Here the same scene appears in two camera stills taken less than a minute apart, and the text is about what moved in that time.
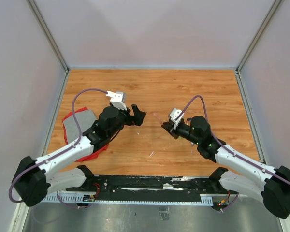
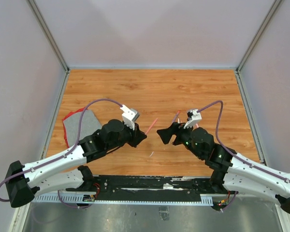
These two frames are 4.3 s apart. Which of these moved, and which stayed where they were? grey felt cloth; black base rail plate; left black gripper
Moved: left black gripper
Stayed: grey felt cloth; black base rail plate
